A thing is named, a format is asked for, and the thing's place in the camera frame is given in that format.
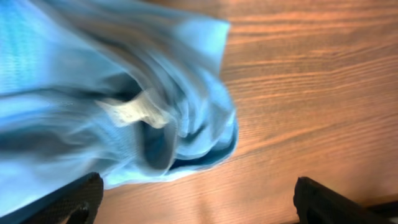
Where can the light blue printed t-shirt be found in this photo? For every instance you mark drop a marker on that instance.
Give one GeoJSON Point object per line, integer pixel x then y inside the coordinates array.
{"type": "Point", "coordinates": [127, 89]}

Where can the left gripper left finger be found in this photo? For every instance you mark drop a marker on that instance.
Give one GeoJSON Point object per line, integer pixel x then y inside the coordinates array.
{"type": "Point", "coordinates": [76, 203]}

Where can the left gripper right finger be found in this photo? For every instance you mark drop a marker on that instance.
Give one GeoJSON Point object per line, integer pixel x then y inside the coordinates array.
{"type": "Point", "coordinates": [317, 204]}

